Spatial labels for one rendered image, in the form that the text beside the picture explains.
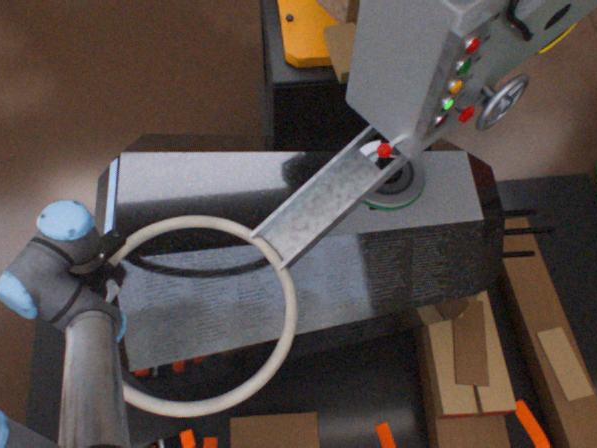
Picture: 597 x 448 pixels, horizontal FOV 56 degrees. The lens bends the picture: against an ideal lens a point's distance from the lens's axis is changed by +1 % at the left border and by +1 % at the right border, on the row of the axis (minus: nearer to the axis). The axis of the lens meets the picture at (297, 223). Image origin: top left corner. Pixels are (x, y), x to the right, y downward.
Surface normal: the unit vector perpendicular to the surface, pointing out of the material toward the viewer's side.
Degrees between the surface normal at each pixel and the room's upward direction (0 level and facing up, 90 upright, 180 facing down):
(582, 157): 0
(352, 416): 0
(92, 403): 49
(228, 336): 45
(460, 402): 0
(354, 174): 16
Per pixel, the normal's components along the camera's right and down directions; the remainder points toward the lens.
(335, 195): -0.19, -0.28
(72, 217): 0.14, -0.56
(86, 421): -0.15, -0.94
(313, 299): 0.11, 0.30
